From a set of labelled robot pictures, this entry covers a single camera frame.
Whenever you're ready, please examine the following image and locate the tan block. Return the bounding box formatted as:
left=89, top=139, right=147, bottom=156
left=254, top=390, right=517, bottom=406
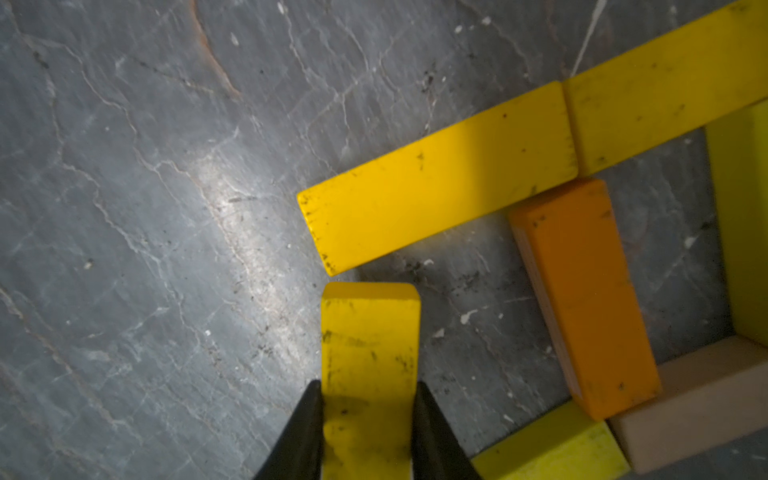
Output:
left=609, top=335, right=767, bottom=474

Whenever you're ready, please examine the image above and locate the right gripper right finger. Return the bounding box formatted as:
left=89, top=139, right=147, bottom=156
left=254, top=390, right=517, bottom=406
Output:
left=411, top=381, right=482, bottom=480

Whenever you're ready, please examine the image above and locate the orange block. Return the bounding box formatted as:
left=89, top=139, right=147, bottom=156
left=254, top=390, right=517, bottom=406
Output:
left=509, top=178, right=661, bottom=421

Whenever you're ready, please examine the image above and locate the yellow block bottom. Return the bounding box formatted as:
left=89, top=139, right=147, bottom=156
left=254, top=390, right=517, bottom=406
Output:
left=297, top=82, right=578, bottom=276

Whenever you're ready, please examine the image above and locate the yellow-green block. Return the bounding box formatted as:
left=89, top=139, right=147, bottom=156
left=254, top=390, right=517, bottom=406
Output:
left=472, top=401, right=630, bottom=480

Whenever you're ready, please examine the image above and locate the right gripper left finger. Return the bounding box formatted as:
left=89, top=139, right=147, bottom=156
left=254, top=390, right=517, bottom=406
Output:
left=254, top=380, right=324, bottom=480

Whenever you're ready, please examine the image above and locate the yellow block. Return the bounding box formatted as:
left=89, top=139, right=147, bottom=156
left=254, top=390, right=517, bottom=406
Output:
left=297, top=82, right=578, bottom=276
left=564, top=1, right=767, bottom=177
left=706, top=101, right=767, bottom=345
left=321, top=282, right=421, bottom=479

